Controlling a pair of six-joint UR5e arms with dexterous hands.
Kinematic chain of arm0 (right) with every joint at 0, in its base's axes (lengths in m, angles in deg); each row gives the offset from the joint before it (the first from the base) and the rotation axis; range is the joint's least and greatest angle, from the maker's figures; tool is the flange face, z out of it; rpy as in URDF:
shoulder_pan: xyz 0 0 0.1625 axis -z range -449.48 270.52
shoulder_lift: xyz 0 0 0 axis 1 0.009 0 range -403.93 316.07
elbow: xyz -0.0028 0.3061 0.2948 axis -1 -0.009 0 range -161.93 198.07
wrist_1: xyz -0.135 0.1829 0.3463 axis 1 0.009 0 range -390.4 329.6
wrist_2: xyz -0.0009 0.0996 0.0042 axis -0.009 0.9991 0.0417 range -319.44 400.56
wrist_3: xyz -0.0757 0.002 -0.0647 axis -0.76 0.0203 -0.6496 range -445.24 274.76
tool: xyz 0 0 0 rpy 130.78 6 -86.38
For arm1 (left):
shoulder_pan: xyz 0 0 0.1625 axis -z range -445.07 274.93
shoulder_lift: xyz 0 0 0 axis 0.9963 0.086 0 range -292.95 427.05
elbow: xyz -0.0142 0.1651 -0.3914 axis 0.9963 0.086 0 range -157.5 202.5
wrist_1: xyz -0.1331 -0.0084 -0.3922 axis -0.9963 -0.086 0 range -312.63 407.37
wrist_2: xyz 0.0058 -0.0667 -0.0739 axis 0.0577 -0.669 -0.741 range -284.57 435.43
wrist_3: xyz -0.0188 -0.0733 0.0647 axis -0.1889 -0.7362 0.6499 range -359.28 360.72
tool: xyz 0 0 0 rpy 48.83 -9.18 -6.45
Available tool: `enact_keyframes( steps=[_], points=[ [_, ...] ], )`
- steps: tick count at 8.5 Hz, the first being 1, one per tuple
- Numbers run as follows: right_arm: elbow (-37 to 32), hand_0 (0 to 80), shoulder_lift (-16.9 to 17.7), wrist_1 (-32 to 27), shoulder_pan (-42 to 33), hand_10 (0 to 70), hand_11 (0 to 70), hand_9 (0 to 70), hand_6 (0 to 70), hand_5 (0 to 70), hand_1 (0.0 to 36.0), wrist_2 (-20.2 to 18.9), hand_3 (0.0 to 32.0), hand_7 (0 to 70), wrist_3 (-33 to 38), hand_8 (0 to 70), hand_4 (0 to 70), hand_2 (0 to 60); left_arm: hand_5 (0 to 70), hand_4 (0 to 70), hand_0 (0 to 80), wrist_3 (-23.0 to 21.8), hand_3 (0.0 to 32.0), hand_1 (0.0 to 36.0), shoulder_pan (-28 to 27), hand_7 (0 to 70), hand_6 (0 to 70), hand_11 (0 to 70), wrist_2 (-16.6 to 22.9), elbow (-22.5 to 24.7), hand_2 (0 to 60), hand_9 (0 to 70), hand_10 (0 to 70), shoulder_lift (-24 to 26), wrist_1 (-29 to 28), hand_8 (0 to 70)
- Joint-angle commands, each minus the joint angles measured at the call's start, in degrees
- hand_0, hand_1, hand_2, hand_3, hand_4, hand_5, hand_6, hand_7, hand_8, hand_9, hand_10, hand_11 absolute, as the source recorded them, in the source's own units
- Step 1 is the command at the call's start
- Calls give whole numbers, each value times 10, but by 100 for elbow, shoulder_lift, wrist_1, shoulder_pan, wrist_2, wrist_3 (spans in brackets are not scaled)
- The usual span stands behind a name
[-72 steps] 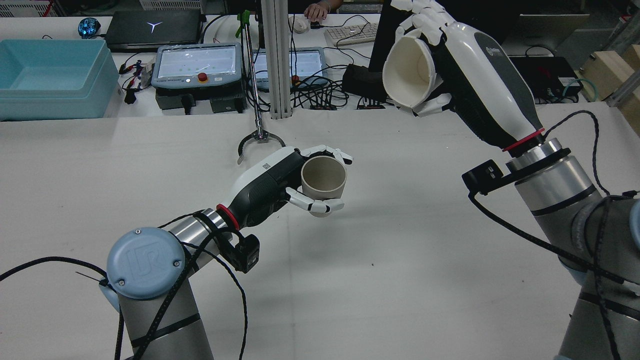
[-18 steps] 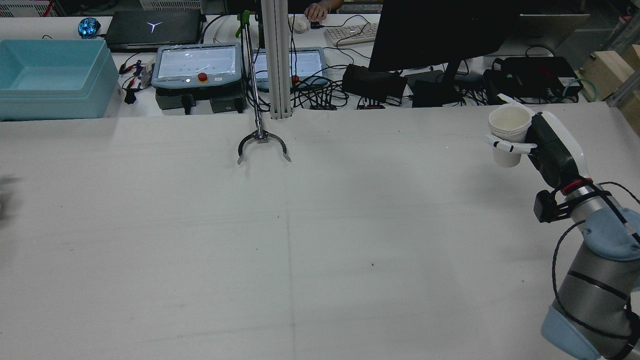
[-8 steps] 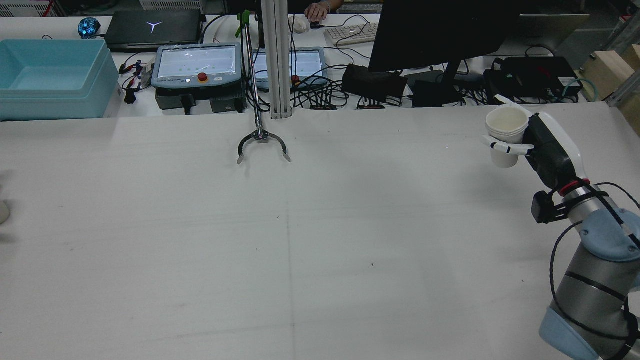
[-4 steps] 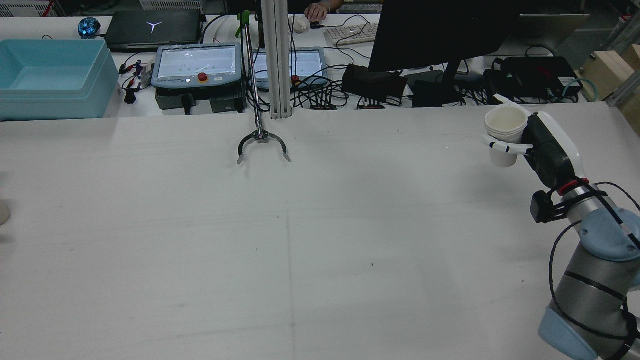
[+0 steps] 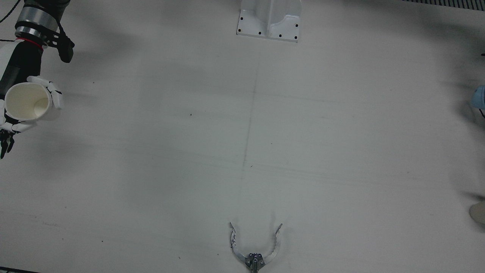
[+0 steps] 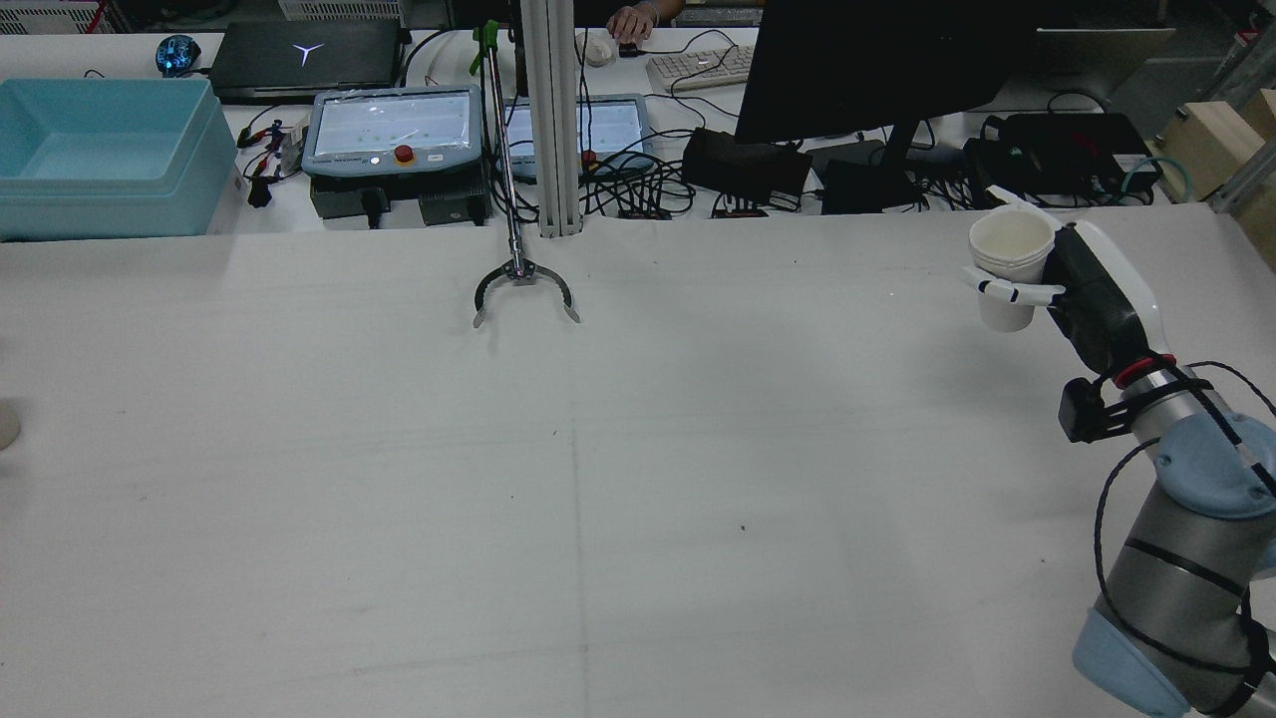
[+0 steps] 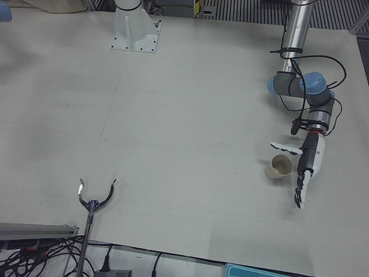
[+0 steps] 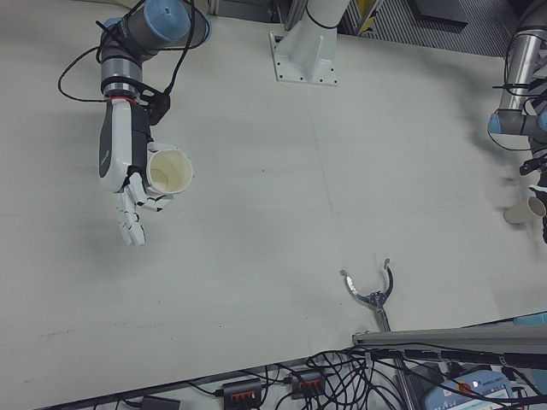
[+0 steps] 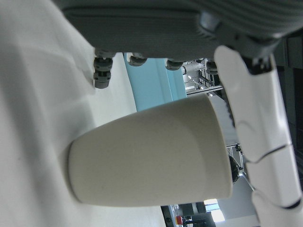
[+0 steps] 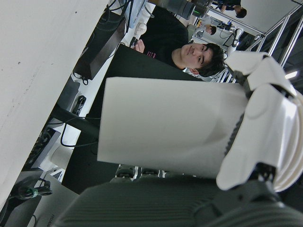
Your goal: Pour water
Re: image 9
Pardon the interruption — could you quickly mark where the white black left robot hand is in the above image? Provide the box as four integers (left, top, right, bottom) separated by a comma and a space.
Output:
55, 0, 303, 227

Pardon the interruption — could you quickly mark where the beige cup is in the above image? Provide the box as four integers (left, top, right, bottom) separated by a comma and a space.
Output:
68, 94, 234, 207

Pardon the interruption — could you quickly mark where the light blue plastic bin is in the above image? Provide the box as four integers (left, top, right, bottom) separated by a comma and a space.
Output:
124, 52, 188, 113

